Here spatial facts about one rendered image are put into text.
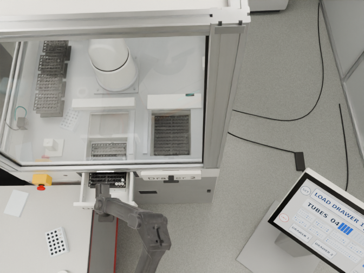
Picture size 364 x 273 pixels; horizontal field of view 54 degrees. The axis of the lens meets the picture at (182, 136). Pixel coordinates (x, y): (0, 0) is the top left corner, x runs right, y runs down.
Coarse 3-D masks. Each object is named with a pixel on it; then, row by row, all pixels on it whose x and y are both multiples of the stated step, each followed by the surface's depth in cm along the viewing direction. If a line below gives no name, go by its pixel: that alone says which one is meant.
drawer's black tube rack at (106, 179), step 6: (96, 174) 176; (102, 174) 176; (108, 174) 173; (114, 174) 173; (120, 174) 173; (126, 174) 177; (90, 180) 175; (96, 180) 175; (102, 180) 175; (108, 180) 175; (114, 180) 175; (120, 180) 175; (114, 186) 174; (120, 186) 173
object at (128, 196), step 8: (88, 176) 180; (128, 176) 179; (128, 184) 177; (80, 192) 171; (88, 192) 177; (112, 192) 176; (120, 192) 176; (128, 192) 176; (80, 200) 169; (88, 200) 175; (128, 200) 174
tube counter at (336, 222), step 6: (330, 222) 141; (336, 222) 140; (342, 222) 138; (336, 228) 141; (342, 228) 139; (348, 228) 138; (348, 234) 139; (354, 234) 138; (360, 234) 137; (360, 240) 137
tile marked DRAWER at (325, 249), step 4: (316, 240) 147; (312, 244) 148; (316, 244) 147; (320, 244) 147; (324, 244) 146; (316, 248) 148; (320, 248) 147; (324, 248) 146; (328, 248) 145; (324, 252) 147; (328, 252) 146; (332, 252) 145; (336, 252) 144; (328, 256) 147; (332, 256) 146
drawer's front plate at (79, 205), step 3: (123, 201) 165; (126, 201) 165; (129, 201) 165; (132, 201) 165; (75, 204) 165; (78, 204) 165; (81, 204) 165; (84, 204) 165; (87, 204) 165; (90, 204) 165; (93, 204) 165; (132, 204) 164; (135, 204) 168; (78, 207) 170; (81, 207) 170; (84, 207) 170; (87, 207) 170; (90, 207) 170; (93, 207) 170
